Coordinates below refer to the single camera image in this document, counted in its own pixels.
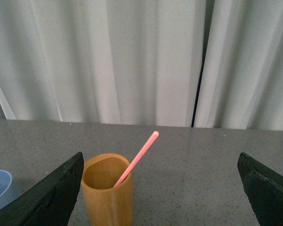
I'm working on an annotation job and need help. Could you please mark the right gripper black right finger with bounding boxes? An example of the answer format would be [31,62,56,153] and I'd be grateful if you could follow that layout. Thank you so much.
[237,153,283,226]

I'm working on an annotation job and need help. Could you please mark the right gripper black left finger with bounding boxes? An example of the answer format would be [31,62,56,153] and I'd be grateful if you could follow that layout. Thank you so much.
[0,152,84,226]

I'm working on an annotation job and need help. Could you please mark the light blue cup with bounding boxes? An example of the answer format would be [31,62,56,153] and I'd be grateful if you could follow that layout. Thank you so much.
[0,169,20,209]

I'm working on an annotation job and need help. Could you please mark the bamboo chopstick holder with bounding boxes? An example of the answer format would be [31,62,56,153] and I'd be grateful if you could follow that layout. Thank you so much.
[81,153,133,226]

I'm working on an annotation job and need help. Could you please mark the pink chopstick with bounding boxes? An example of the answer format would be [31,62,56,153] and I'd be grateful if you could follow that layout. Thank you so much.
[113,131,159,188]

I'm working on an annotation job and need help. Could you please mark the white curtain right panel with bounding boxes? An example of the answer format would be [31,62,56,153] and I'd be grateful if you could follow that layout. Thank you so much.
[194,0,283,130]

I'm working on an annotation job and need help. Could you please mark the white curtain panel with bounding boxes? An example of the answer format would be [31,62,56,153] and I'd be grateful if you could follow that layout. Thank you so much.
[194,0,283,130]
[0,0,206,127]

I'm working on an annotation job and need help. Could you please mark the white curtain left panel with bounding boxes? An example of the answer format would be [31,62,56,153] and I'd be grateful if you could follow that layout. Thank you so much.
[0,0,206,127]

